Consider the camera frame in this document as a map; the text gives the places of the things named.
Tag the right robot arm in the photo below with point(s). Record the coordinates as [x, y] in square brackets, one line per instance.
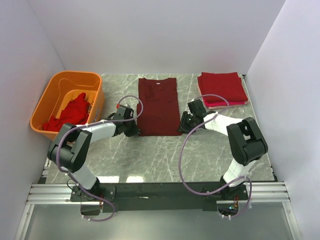
[246, 141]

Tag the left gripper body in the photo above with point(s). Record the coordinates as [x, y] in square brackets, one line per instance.
[132, 128]

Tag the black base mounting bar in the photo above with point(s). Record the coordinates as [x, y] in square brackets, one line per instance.
[156, 196]

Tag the folded dark red shirt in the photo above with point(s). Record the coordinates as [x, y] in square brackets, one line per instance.
[227, 85]

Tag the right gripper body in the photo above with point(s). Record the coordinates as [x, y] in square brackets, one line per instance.
[186, 122]

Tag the bright red shirt in basket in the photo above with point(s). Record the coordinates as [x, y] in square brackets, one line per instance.
[75, 112]

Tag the orange plastic basket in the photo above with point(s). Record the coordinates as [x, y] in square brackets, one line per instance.
[61, 89]

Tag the dark red t shirt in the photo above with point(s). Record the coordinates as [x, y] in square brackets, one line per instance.
[160, 115]

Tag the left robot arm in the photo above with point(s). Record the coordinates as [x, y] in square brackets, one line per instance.
[71, 145]

